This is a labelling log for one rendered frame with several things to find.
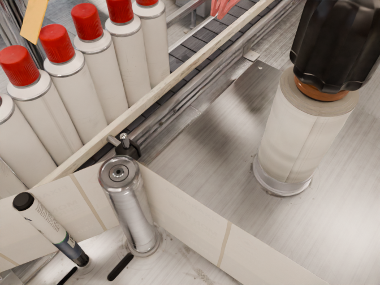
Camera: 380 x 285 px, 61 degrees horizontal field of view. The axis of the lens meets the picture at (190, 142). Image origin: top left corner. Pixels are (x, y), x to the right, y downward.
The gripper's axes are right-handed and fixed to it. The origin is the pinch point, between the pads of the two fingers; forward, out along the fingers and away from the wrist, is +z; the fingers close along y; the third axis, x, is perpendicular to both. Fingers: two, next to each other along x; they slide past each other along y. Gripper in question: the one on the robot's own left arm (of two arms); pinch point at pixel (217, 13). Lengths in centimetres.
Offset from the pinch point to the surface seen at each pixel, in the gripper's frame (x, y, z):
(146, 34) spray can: -20.9, 1.5, 7.3
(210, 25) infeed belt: 5.3, -3.2, 2.7
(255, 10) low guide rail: 8.1, 3.8, -3.9
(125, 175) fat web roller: -40.3, 19.7, 16.4
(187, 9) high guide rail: -6.0, -3.1, 1.7
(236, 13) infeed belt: 11.1, -1.4, -2.1
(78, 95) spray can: -31.3, 2.6, 17.3
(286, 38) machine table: 18.7, 9.9, -1.8
